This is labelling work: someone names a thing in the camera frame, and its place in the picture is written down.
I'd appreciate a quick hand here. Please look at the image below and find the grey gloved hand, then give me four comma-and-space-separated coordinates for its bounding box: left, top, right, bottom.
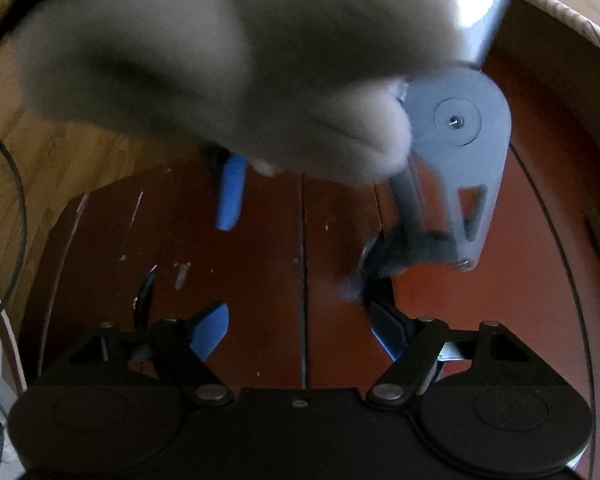
7, 0, 462, 186

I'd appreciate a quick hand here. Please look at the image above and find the dark red wooden cabinet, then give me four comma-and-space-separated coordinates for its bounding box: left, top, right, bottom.
29, 44, 600, 480

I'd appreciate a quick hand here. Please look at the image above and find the woven basket rim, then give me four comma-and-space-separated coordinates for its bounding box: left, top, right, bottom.
522, 0, 600, 49

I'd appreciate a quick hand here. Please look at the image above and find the black cable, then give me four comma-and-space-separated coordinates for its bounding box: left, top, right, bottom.
0, 120, 29, 336

